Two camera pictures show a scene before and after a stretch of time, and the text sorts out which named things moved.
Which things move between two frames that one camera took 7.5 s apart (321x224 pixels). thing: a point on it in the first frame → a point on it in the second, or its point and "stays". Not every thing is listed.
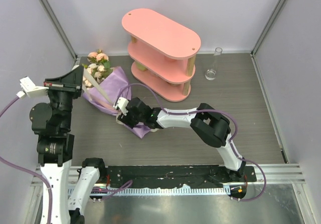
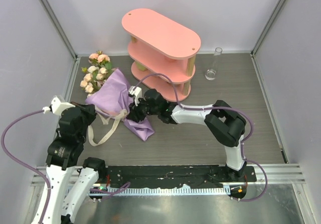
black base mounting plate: x=133 y=177 stays
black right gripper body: x=131 y=119 → x=141 y=111
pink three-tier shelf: x=163 y=53 stays
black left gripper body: x=62 y=97 → x=89 y=115
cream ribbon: x=94 y=82 → x=123 y=115
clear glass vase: x=210 y=74 stays
